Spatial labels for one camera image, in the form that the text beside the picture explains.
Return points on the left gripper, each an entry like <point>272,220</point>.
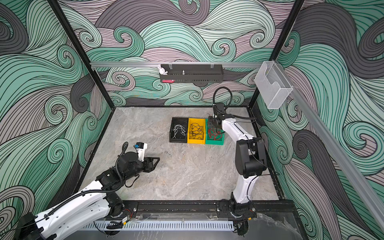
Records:
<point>149,164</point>

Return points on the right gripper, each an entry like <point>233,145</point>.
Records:
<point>210,118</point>

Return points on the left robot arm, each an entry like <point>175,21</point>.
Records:
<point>97,200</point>

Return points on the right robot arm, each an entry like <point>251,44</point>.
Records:
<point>250,153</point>

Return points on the green plastic bin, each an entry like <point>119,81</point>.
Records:
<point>214,136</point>

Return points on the yellow plastic bin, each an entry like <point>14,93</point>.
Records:
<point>196,131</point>

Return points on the black plastic bin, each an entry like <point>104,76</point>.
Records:
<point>179,130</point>

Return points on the white rabbit figurine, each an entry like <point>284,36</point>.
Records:
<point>162,71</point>

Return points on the black wall shelf tray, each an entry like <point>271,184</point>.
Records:
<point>197,74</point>

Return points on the white slotted cable duct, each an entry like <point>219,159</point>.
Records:
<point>164,226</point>

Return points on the clear acrylic wall holder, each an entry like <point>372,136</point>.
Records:
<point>273,84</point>

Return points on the aluminium wall rail back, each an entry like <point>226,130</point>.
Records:
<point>137,64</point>

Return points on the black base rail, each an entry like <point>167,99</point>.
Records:
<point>219,208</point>

